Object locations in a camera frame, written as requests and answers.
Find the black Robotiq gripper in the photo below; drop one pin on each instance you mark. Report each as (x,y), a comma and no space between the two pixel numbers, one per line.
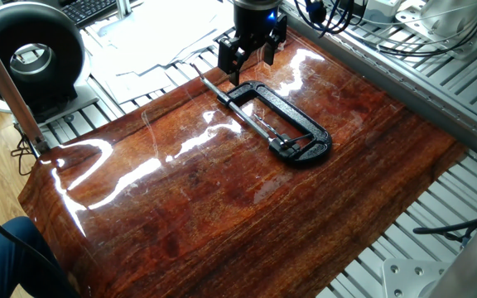
(255,20)

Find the black C-clamp with silver screw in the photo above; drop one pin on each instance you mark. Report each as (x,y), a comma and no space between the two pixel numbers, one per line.
(292,111)

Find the white paper sheets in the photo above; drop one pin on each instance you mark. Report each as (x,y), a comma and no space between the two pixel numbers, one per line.
(155,41)

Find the white control box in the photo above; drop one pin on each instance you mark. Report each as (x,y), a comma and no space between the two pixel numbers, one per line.
(381,10)

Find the glossy wood-pattern mat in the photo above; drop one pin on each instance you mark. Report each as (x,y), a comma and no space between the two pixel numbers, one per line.
(222,215)

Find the black computer keyboard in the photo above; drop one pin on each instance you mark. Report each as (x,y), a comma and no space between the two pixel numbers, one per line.
(89,10)

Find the silver mounting plate with cylinder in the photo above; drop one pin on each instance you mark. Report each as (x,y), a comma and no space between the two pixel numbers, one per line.
(449,20)

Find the blue jeans leg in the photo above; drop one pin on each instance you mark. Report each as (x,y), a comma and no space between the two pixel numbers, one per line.
(2,265)

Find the grey aluminium frame rail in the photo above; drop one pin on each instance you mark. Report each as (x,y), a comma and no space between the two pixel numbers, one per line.
(387,83)

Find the aluminium profile post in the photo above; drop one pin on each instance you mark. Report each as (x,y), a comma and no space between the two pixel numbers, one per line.
(6,83)

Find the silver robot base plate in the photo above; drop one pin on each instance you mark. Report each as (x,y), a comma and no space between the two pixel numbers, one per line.
(408,277)

